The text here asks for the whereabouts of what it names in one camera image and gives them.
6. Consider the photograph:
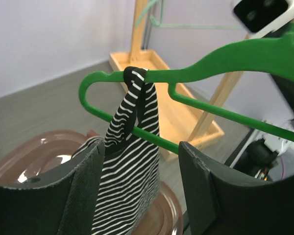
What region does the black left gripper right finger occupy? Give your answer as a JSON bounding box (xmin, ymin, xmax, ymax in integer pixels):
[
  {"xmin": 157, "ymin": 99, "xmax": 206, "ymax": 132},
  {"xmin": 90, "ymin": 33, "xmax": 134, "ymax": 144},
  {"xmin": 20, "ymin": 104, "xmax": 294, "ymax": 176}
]
[{"xmin": 178, "ymin": 142, "xmax": 294, "ymax": 235}]

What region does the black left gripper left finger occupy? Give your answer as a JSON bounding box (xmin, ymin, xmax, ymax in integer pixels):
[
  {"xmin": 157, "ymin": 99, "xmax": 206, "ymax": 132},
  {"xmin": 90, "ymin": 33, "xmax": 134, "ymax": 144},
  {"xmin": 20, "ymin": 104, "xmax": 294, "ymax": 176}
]
[{"xmin": 0, "ymin": 139, "xmax": 104, "ymax": 235}]

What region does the black white striped top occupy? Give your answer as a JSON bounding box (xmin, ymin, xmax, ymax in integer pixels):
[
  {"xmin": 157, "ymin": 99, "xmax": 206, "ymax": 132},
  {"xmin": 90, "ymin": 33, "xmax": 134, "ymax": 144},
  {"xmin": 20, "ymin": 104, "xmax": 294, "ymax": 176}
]
[{"xmin": 74, "ymin": 67, "xmax": 160, "ymax": 235}]

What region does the bright green clothes hanger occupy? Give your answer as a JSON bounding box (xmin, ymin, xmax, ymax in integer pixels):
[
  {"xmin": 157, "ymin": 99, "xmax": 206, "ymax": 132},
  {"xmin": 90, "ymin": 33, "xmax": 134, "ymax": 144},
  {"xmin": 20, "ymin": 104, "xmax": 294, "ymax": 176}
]
[{"xmin": 78, "ymin": 23, "xmax": 294, "ymax": 152}]

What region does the mint green clothes hanger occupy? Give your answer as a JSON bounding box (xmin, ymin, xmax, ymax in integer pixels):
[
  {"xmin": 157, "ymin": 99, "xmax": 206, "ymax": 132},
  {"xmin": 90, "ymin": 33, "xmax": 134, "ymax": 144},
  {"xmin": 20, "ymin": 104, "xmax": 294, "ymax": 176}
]
[{"xmin": 134, "ymin": 0, "xmax": 243, "ymax": 30}]

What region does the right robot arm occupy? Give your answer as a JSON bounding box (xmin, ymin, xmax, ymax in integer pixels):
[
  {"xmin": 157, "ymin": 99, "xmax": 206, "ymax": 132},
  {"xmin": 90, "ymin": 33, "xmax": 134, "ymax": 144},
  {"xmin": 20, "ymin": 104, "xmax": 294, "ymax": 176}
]
[{"xmin": 230, "ymin": 129, "xmax": 294, "ymax": 181}]

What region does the pink translucent basin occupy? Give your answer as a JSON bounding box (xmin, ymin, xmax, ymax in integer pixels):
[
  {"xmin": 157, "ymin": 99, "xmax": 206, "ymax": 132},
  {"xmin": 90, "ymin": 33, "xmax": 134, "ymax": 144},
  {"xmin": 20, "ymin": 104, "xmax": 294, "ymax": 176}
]
[{"xmin": 0, "ymin": 130, "xmax": 183, "ymax": 235}]

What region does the wooden clothes rack stand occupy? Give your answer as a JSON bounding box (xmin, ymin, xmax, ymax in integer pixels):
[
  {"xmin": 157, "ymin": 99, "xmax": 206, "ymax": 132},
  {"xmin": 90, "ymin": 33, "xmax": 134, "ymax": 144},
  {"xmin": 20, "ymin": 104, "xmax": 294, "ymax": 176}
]
[{"xmin": 109, "ymin": 0, "xmax": 250, "ymax": 161}]

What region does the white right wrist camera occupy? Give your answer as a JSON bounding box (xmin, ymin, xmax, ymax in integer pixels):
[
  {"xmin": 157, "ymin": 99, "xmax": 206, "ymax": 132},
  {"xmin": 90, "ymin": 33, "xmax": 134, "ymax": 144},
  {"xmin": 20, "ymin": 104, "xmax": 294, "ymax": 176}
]
[{"xmin": 231, "ymin": 0, "xmax": 294, "ymax": 39}]

